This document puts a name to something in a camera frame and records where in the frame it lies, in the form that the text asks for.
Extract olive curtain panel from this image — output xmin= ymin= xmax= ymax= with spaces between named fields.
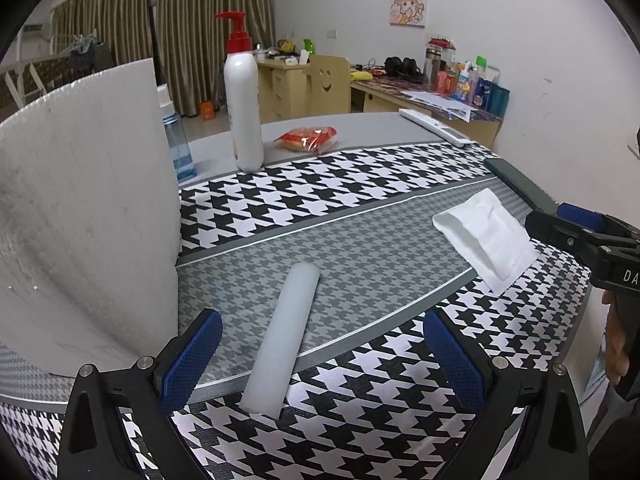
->
xmin=157 ymin=0 xmax=276 ymax=118
xmin=52 ymin=0 xmax=156 ymax=86

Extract cluster of toiletry bottles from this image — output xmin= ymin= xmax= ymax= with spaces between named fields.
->
xmin=424 ymin=37 xmax=511 ymax=117

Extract wooden desk with patterned cover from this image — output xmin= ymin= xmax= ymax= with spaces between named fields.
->
xmin=350 ymin=71 xmax=503 ymax=150

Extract red snack packet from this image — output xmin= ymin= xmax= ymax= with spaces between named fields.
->
xmin=274 ymin=124 xmax=340 ymax=155

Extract clear blue water bottle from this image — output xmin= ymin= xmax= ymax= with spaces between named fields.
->
xmin=157 ymin=85 xmax=195 ymax=184

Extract printed paper sheets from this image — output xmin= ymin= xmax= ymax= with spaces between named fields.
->
xmin=400 ymin=89 xmax=483 ymax=122

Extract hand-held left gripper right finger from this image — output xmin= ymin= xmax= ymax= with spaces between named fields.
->
xmin=422 ymin=309 xmax=590 ymax=480

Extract white metal bunk bed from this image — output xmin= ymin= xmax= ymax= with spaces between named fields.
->
xmin=0 ymin=30 xmax=101 ymax=111

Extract large white foam board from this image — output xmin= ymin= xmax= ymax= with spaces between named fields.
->
xmin=0 ymin=57 xmax=182 ymax=376

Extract houndstooth tablecloth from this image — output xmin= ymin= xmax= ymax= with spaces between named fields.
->
xmin=0 ymin=112 xmax=601 ymax=480

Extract pink wall poster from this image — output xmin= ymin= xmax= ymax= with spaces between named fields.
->
xmin=389 ymin=0 xmax=430 ymax=27

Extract hanging dark clothes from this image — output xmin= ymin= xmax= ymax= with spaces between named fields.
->
xmin=67 ymin=35 xmax=115 ymax=75

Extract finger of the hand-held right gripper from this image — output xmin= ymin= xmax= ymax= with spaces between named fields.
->
xmin=524 ymin=209 xmax=617 ymax=273
xmin=556 ymin=202 xmax=640 ymax=243

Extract wooden chair with smiley face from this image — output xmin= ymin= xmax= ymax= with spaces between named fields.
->
xmin=302 ymin=55 xmax=351 ymax=118

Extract person's right hand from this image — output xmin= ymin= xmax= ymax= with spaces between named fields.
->
xmin=601 ymin=290 xmax=631 ymax=387

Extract white pump bottle red cap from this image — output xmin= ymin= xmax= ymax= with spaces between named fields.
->
xmin=214 ymin=11 xmax=265 ymax=173

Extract white foam tube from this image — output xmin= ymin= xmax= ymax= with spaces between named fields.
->
xmin=241 ymin=262 xmax=321 ymax=418

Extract white pad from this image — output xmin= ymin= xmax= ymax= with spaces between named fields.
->
xmin=431 ymin=187 xmax=537 ymax=295

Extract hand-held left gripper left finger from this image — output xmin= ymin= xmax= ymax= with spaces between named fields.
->
xmin=55 ymin=307 xmax=224 ymax=480

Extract black headphones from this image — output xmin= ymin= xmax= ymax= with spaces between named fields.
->
xmin=384 ymin=56 xmax=423 ymax=80

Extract light wooden drawer desk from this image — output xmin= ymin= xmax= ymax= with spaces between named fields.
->
xmin=255 ymin=57 xmax=313 ymax=123

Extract white remote control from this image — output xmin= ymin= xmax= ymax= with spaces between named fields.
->
xmin=398 ymin=108 xmax=473 ymax=148

